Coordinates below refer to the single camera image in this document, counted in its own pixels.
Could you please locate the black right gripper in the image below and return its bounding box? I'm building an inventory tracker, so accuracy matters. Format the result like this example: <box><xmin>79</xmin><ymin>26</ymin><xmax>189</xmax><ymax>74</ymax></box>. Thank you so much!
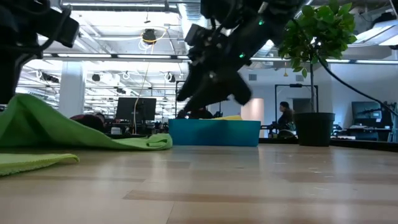
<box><xmin>175</xmin><ymin>39</ymin><xmax>253</xmax><ymax>113</ymax></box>

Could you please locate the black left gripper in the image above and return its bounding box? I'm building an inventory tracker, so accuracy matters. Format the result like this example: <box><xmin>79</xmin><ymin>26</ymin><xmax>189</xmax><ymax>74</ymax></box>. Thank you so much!
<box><xmin>0</xmin><ymin>29</ymin><xmax>44</xmax><ymax>105</ymax></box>

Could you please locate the yellow microfiber towel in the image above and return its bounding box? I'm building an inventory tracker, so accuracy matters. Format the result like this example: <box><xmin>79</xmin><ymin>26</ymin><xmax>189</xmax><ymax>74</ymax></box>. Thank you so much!
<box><xmin>201</xmin><ymin>114</ymin><xmax>243</xmax><ymax>121</ymax></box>

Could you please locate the green microfiber towel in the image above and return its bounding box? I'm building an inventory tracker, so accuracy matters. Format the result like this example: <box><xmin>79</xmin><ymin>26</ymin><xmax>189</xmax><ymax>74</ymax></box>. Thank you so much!
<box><xmin>0</xmin><ymin>93</ymin><xmax>174</xmax><ymax>152</ymax></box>

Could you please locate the teal plastic bin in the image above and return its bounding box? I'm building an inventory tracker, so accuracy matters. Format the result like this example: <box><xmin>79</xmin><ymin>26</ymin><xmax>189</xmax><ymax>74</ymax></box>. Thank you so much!
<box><xmin>169</xmin><ymin>119</ymin><xmax>261</xmax><ymax>147</ymax></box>

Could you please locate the black computer monitor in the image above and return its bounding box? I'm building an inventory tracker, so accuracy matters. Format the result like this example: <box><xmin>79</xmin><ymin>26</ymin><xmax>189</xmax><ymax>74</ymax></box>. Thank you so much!
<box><xmin>351</xmin><ymin>101</ymin><xmax>384</xmax><ymax>128</ymax></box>
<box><xmin>115</xmin><ymin>97</ymin><xmax>157</xmax><ymax>123</ymax></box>

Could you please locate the black ceiling device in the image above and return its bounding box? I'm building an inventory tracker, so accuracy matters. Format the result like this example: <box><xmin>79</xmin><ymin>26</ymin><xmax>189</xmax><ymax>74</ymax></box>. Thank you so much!
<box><xmin>142</xmin><ymin>28</ymin><xmax>157</xmax><ymax>44</ymax></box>

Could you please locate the person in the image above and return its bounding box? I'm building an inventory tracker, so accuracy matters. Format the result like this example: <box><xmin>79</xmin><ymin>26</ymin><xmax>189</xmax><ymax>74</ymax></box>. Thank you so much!
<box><xmin>276</xmin><ymin>101</ymin><xmax>295</xmax><ymax>131</ymax></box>

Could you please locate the dark red rounded object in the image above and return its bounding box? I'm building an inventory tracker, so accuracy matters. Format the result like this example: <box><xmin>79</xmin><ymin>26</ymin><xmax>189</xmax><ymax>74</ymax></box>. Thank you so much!
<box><xmin>70</xmin><ymin>113</ymin><xmax>106</xmax><ymax>133</ymax></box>

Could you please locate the potted green plant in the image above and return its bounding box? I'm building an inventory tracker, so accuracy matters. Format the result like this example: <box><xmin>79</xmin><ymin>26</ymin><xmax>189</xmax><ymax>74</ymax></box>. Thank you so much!
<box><xmin>278</xmin><ymin>0</ymin><xmax>358</xmax><ymax>147</ymax></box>

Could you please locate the dark office desk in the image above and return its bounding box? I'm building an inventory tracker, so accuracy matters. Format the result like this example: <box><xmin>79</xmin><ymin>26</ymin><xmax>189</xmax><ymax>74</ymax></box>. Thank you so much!
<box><xmin>332</xmin><ymin>126</ymin><xmax>393</xmax><ymax>141</ymax></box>

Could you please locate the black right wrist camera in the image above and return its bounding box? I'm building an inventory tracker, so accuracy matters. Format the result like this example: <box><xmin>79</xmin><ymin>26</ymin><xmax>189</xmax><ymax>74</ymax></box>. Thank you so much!
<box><xmin>184</xmin><ymin>24</ymin><xmax>212</xmax><ymax>48</ymax></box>

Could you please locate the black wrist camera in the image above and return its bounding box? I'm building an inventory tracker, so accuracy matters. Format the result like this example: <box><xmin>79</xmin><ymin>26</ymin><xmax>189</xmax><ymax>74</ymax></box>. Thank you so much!
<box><xmin>39</xmin><ymin>8</ymin><xmax>80</xmax><ymax>49</ymax></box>
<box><xmin>184</xmin><ymin>24</ymin><xmax>212</xmax><ymax>48</ymax></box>

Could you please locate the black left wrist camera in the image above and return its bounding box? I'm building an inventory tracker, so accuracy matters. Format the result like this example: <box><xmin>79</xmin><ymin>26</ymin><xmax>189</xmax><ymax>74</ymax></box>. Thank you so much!
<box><xmin>39</xmin><ymin>8</ymin><xmax>80</xmax><ymax>49</ymax></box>

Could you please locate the black hanging cable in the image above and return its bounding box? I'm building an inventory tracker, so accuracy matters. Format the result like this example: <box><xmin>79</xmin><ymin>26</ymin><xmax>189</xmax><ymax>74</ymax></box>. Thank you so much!
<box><xmin>317</xmin><ymin>55</ymin><xmax>398</xmax><ymax>118</ymax></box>

